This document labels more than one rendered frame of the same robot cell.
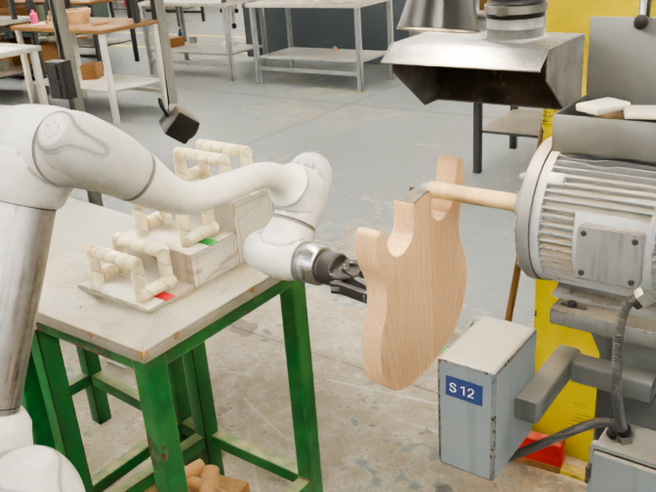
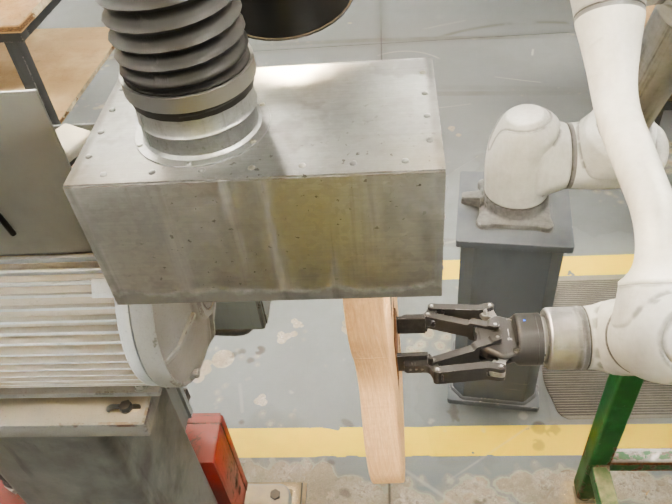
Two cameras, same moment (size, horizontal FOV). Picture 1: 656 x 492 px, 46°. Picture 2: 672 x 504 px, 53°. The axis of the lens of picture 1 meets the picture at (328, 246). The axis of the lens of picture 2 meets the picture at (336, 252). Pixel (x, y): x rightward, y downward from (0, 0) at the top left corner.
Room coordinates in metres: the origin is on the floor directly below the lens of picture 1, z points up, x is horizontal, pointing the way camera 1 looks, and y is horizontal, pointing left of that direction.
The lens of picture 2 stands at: (1.89, -0.53, 1.84)
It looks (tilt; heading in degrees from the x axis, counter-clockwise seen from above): 44 degrees down; 149
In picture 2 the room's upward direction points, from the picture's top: 7 degrees counter-clockwise
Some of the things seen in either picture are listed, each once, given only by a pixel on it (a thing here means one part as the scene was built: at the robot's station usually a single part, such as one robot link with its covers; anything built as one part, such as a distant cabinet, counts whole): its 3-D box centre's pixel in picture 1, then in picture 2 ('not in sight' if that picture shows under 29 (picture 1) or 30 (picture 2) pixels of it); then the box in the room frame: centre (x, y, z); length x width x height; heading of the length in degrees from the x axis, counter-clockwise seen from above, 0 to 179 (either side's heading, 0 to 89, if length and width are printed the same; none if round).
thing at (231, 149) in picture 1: (223, 148); not in sight; (2.02, 0.26, 1.20); 0.20 x 0.03 x 0.03; 51
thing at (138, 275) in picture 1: (139, 282); not in sight; (1.66, 0.45, 0.99); 0.03 x 0.03 x 0.09
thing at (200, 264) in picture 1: (179, 250); not in sight; (1.87, 0.39, 0.98); 0.27 x 0.16 x 0.09; 52
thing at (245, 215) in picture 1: (218, 217); not in sight; (1.99, 0.29, 1.02); 0.27 x 0.15 x 0.17; 52
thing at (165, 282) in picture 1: (157, 286); not in sight; (1.68, 0.41, 0.96); 0.11 x 0.03 x 0.03; 142
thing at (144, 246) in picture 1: (140, 245); not in sight; (1.77, 0.46, 1.04); 0.20 x 0.03 x 0.03; 51
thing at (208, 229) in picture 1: (201, 232); not in sight; (1.81, 0.31, 1.04); 0.11 x 0.03 x 0.03; 142
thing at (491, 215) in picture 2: not in sight; (506, 197); (1.02, 0.50, 0.73); 0.22 x 0.18 x 0.06; 45
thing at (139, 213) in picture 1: (140, 216); not in sight; (1.89, 0.48, 1.07); 0.03 x 0.03 x 0.09
